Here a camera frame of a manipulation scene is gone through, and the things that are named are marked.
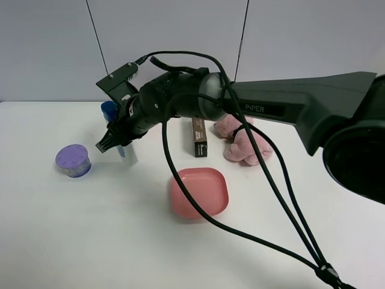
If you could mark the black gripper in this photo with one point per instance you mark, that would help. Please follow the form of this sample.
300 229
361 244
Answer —
142 109

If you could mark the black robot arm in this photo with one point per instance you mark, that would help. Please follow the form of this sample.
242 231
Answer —
343 114

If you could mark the purple lidded round container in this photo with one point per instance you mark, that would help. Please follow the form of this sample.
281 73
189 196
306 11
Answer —
73 160

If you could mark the brown rectangular carton box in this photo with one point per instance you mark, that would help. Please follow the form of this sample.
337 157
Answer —
199 138

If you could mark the pink square plate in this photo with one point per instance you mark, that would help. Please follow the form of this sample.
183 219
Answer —
208 188

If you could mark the pink rolled plush towel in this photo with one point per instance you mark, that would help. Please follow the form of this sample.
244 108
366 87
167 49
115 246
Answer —
240 149

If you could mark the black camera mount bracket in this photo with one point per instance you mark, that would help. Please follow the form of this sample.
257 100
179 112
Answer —
117 85

